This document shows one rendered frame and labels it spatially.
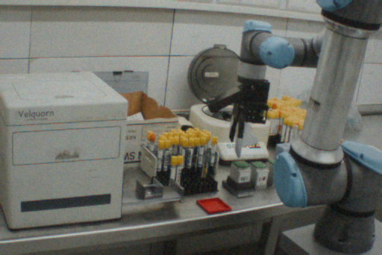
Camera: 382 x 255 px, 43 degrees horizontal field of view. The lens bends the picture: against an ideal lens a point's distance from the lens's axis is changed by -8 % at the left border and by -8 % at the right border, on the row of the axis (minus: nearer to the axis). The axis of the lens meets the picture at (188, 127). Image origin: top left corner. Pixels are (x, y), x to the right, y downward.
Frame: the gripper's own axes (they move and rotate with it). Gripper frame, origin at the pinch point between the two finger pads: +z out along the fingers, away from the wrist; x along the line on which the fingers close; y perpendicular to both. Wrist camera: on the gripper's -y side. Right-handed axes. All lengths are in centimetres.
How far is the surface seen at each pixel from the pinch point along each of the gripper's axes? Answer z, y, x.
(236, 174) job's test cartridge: 6.9, 1.8, -2.4
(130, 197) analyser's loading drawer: 8.4, -26.7, -18.0
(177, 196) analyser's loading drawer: 8.4, -15.0, -15.0
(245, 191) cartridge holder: 11.0, 4.7, -4.5
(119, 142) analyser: -7.7, -30.3, -23.2
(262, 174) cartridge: 7.8, 10.0, 0.9
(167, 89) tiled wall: -1, -16, 53
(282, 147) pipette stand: 2.4, 17.4, 10.2
